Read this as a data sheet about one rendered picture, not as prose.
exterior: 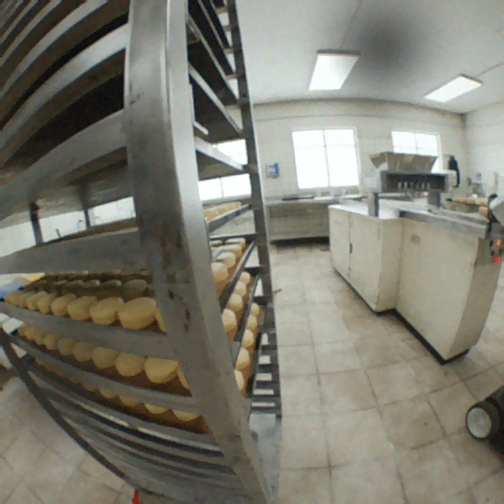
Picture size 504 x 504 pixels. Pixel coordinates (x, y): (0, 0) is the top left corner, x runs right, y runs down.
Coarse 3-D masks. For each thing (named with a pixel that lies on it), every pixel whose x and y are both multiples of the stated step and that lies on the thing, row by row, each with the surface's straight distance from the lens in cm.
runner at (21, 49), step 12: (60, 0) 42; (72, 0) 41; (84, 0) 41; (48, 12) 43; (60, 12) 43; (36, 24) 45; (48, 24) 45; (24, 36) 47; (36, 36) 47; (12, 48) 51; (24, 48) 49; (0, 60) 56; (12, 60) 52; (0, 72) 55; (0, 84) 58
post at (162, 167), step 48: (144, 0) 19; (144, 48) 15; (144, 96) 13; (144, 144) 12; (192, 144) 14; (144, 192) 12; (192, 192) 12; (144, 240) 12; (192, 240) 12; (192, 288) 12; (192, 336) 14; (192, 384) 17; (240, 432) 23; (240, 480) 40
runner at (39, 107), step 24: (96, 48) 24; (120, 48) 22; (72, 72) 26; (96, 72) 24; (120, 72) 24; (48, 96) 28; (72, 96) 28; (24, 120) 33; (48, 120) 33; (0, 144) 41
